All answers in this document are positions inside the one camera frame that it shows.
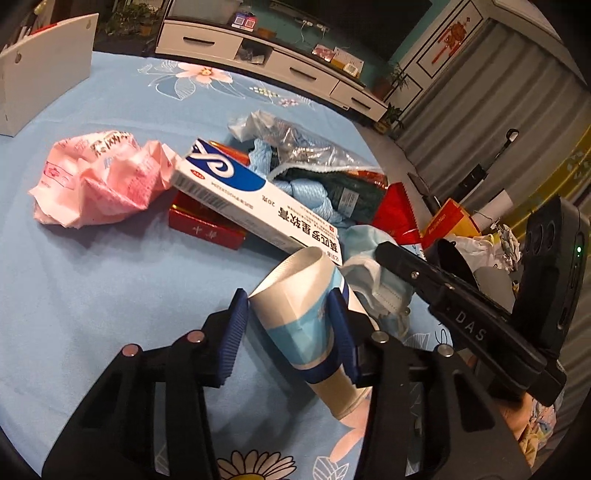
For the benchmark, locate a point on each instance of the leafy potted plant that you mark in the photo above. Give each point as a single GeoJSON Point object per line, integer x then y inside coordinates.
{"type": "Point", "coordinates": [129, 18]}

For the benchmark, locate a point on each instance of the white paper roll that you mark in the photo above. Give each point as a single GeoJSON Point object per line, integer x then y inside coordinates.
{"type": "Point", "coordinates": [496, 203]}

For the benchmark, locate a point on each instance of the red wall decoration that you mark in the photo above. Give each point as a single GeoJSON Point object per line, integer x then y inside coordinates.
{"type": "Point", "coordinates": [455, 34]}

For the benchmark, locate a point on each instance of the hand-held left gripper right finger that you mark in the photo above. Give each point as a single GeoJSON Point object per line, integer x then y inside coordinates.
{"type": "Point", "coordinates": [339, 332]}

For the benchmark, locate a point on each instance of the crumpled patterned cloth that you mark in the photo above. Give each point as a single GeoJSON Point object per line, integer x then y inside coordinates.
{"type": "Point", "coordinates": [508, 240]}

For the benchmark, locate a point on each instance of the white tv cabinet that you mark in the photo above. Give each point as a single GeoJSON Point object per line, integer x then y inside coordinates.
{"type": "Point", "coordinates": [277, 60]}

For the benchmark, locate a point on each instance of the white and blue medicine box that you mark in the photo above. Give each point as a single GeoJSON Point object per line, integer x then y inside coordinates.
{"type": "Point", "coordinates": [240, 194]}

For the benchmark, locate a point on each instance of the blue and red sign stand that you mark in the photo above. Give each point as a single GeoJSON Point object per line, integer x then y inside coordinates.
{"type": "Point", "coordinates": [244, 21]}

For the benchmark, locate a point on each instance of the tall potted plant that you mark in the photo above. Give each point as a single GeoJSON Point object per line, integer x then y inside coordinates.
{"type": "Point", "coordinates": [392, 81]}

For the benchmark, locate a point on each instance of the red snack bag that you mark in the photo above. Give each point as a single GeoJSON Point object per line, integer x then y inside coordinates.
{"type": "Point", "coordinates": [397, 207]}

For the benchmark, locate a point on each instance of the white cardboard box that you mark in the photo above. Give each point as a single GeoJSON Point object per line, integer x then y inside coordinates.
{"type": "Point", "coordinates": [46, 69]}

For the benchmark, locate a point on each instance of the green snack bag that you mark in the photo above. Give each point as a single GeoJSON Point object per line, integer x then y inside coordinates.
{"type": "Point", "coordinates": [351, 194]}

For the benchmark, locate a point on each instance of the light blue face mask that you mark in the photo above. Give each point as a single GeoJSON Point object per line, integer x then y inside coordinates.
{"type": "Point", "coordinates": [369, 272]}

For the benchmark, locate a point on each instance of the red cardboard box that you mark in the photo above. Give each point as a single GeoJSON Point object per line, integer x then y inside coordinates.
{"type": "Point", "coordinates": [203, 226]}

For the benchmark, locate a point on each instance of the white plastic bag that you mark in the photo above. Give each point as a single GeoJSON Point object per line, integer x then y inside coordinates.
{"type": "Point", "coordinates": [475, 249]}

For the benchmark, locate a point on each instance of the crumpled pink plastic bag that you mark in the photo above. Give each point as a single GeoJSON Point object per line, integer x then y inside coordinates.
{"type": "Point", "coordinates": [92, 180]}

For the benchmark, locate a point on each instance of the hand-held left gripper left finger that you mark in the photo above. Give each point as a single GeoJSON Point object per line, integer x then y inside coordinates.
{"type": "Point", "coordinates": [233, 332]}

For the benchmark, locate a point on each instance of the desk calendar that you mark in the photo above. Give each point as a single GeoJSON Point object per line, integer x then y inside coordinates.
{"type": "Point", "coordinates": [346, 57]}

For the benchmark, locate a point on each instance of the red packet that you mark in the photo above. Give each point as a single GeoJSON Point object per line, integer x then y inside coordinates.
{"type": "Point", "coordinates": [231, 152]}

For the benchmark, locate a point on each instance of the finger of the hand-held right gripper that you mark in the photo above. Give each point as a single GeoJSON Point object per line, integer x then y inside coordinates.
{"type": "Point", "coordinates": [466, 323]}
{"type": "Point", "coordinates": [450, 258]}

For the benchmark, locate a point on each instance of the upright vacuum cleaner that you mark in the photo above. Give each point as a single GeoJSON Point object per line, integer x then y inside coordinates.
{"type": "Point", "coordinates": [478, 177]}

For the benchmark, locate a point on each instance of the light blue cloth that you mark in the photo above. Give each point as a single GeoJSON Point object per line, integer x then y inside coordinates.
{"type": "Point", "coordinates": [304, 194]}

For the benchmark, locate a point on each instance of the white and blue paper cup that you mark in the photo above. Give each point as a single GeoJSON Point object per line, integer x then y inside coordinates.
{"type": "Point", "coordinates": [300, 295]}

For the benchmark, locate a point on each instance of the red printed box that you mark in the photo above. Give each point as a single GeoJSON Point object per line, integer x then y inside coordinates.
{"type": "Point", "coordinates": [323, 51]}

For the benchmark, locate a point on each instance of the grey and yellow curtain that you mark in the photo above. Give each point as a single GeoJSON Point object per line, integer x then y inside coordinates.
{"type": "Point", "coordinates": [485, 92]}

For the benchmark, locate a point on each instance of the clear plastic bag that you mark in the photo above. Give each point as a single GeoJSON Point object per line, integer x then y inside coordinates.
{"type": "Point", "coordinates": [300, 138]}

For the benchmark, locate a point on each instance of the small potted plant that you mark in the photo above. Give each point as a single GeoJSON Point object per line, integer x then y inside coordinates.
{"type": "Point", "coordinates": [392, 117]}

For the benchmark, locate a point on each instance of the blue floral tablecloth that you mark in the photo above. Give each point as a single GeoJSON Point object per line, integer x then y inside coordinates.
{"type": "Point", "coordinates": [115, 286]}

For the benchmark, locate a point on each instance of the red and yellow bag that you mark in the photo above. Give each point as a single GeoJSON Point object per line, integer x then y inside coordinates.
{"type": "Point", "coordinates": [450, 219]}

